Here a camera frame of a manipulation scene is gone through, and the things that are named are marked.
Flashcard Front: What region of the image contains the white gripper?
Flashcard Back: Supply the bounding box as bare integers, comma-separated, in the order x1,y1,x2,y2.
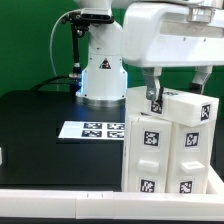
122,2,224,102

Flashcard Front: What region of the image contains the white cabinet top block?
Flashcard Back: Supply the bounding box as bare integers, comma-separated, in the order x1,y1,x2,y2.
126,86,219,127

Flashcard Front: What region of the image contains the white door panel with knob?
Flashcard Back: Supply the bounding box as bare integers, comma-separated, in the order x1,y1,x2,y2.
127,116,172,193

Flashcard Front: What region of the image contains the white door panel with pegs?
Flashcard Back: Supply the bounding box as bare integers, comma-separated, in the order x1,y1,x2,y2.
166,122,215,194

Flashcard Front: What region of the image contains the white cabinet body box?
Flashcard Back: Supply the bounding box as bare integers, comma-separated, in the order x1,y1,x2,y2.
120,109,217,195

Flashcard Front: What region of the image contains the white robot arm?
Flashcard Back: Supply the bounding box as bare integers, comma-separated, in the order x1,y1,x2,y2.
74,0,224,101

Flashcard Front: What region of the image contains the white marker base sheet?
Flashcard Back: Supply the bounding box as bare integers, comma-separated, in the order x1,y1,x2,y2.
58,121,125,140

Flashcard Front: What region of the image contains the white part at left edge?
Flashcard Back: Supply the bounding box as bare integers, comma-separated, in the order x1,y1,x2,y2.
0,147,2,166

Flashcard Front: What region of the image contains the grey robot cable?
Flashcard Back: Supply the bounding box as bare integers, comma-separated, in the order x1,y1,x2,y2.
49,9,81,78

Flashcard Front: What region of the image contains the white L-shaped fence frame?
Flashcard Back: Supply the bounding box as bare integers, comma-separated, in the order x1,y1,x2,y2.
0,170,224,221

